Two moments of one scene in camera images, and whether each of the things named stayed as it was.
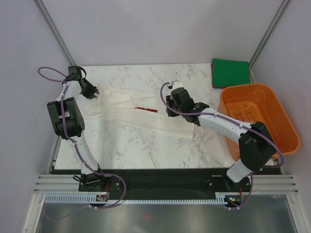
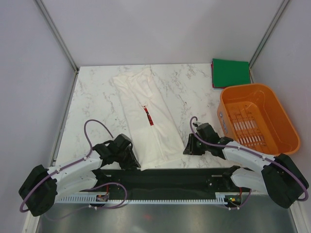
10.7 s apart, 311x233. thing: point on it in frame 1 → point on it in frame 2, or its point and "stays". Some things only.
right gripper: x=169 y=100 → x=190 y=148
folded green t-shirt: x=226 y=73 stays
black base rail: x=164 y=182 stays
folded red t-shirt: x=212 y=64 stays
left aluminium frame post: x=41 y=5 stays
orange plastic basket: x=260 y=103 stays
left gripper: x=93 y=91 → x=131 y=162
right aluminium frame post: x=285 y=2 stays
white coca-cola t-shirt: x=134 y=110 → x=155 y=135
